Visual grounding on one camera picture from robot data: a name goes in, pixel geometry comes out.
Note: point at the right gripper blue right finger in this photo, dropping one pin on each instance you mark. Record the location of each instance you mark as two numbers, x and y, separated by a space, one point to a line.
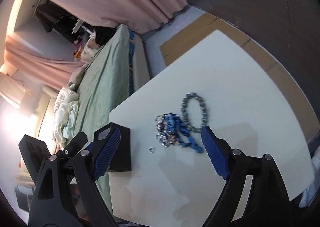
218 151

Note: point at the white bed frame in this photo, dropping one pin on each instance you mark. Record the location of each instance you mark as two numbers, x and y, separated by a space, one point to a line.
140 66

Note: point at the black jewelry box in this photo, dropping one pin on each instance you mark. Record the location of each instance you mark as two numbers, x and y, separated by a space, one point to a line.
35 151

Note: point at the plush toy on bed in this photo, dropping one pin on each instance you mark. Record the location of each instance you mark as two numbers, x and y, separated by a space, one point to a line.
77 77

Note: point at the white crumpled blanket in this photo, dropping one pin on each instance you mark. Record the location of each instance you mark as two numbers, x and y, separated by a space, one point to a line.
65 114

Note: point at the pink curtain by window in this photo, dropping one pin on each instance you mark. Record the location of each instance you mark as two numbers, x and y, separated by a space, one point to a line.
52 72

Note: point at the black clothing pile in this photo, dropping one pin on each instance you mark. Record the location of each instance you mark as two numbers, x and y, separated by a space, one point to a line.
104 34

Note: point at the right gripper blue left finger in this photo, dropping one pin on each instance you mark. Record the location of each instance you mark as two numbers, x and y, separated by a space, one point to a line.
103 160

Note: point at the green bed sheet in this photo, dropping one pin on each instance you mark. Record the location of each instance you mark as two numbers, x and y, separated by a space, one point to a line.
106 84

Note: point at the brown cardboard sheet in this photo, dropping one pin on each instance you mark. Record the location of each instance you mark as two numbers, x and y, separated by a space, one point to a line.
195 32

